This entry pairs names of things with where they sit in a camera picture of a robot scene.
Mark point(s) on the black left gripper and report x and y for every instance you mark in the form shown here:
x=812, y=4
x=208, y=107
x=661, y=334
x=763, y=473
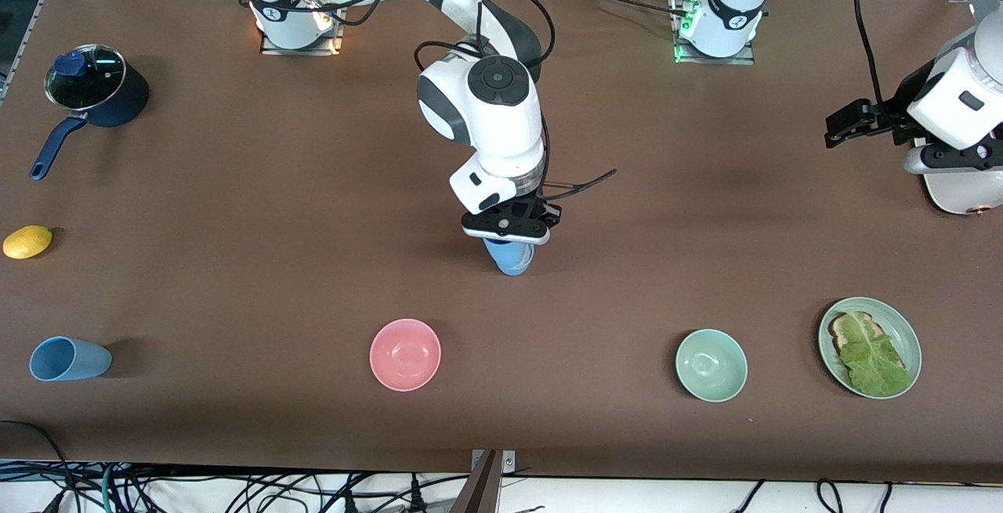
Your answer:
x=898, y=111

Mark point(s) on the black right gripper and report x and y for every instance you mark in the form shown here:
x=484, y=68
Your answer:
x=539, y=207

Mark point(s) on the blue cup with tissue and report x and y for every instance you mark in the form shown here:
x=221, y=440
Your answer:
x=513, y=268

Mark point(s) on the white toaster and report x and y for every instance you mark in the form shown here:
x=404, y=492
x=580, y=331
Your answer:
x=960, y=193

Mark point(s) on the pink bowl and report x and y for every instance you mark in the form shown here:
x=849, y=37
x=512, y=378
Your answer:
x=405, y=355

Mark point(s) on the toast slice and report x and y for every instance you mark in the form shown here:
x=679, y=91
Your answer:
x=842, y=333

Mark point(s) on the green plate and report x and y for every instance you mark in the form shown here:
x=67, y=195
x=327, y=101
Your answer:
x=907, y=337

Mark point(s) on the green lettuce leaf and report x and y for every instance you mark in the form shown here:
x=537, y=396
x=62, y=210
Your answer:
x=874, y=360

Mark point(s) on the green bowl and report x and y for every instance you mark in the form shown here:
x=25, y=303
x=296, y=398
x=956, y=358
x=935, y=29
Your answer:
x=711, y=366

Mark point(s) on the dark angled bar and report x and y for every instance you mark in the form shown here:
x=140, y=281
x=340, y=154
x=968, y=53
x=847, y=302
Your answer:
x=479, y=489

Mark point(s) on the dark blue saucepan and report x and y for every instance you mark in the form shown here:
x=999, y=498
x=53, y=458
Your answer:
x=125, y=110

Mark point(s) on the glass pan lid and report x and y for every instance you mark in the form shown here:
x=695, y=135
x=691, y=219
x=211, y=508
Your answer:
x=90, y=82

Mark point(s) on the yellow lemon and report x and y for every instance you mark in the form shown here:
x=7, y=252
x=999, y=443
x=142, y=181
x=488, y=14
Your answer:
x=27, y=242

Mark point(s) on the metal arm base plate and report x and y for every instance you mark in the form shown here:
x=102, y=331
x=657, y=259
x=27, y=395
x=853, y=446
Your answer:
x=333, y=35
x=748, y=57

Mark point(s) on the metal table edge bracket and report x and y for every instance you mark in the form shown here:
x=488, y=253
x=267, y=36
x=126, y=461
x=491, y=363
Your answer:
x=509, y=462

